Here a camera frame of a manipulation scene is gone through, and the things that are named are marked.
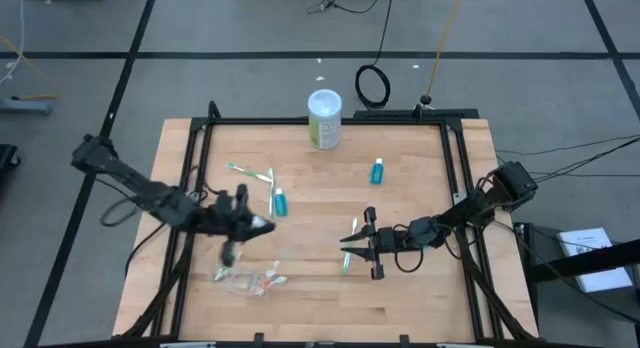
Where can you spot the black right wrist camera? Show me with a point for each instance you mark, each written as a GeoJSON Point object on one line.
{"type": "Point", "coordinates": [425, 230]}

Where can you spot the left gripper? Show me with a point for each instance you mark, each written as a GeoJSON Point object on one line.
{"type": "Point", "coordinates": [232, 225]}

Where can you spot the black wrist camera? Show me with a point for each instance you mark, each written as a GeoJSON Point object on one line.
{"type": "Point", "coordinates": [187, 213]}
{"type": "Point", "coordinates": [425, 230]}

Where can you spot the clear acrylic organizer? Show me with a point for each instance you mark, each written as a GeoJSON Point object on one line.
{"type": "Point", "coordinates": [240, 285]}

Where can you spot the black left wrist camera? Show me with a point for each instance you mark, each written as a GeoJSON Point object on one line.
{"type": "Point", "coordinates": [187, 213]}

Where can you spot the white paper booklet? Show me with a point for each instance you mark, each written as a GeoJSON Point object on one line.
{"type": "Point", "coordinates": [585, 238]}

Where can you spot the green white toothbrush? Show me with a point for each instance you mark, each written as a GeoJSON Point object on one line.
{"type": "Point", "coordinates": [250, 172]}
{"type": "Point", "coordinates": [271, 188]}
{"type": "Point", "coordinates": [346, 265]}
{"type": "Point", "coordinates": [220, 274]}

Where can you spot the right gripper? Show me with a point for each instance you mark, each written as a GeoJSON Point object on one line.
{"type": "Point", "coordinates": [373, 217]}

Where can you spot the black floor object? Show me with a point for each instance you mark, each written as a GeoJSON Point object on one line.
{"type": "Point", "coordinates": [7, 158]}

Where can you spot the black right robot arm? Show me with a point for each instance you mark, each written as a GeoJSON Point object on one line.
{"type": "Point", "coordinates": [480, 205]}

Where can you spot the blue mouthwash bottle white cap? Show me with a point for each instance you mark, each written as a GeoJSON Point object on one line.
{"type": "Point", "coordinates": [377, 174]}
{"type": "Point", "coordinates": [281, 205]}

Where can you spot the white green wipes canister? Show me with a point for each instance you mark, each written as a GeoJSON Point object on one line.
{"type": "Point", "coordinates": [325, 133]}

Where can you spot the black side stand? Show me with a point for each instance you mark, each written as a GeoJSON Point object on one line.
{"type": "Point", "coordinates": [545, 248]}

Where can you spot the black metal table frame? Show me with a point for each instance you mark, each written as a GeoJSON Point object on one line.
{"type": "Point", "coordinates": [400, 121]}

